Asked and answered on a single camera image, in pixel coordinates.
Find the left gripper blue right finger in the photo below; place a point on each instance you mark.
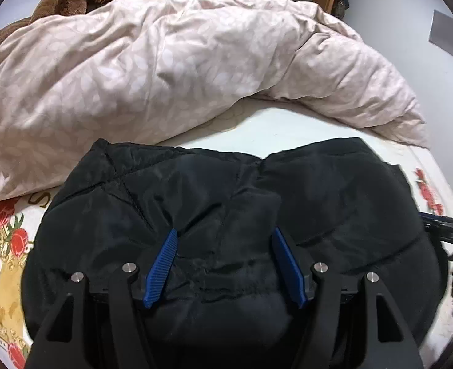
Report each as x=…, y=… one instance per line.
x=289, y=269

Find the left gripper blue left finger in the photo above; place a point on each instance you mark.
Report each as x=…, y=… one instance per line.
x=159, y=269

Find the black hooded puffer jacket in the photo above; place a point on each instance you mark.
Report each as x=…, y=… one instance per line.
x=373, y=277

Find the pink leaf-pattern duvet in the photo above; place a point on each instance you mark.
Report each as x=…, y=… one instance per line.
x=147, y=70

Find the grey wall panel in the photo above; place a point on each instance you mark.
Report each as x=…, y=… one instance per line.
x=441, y=32

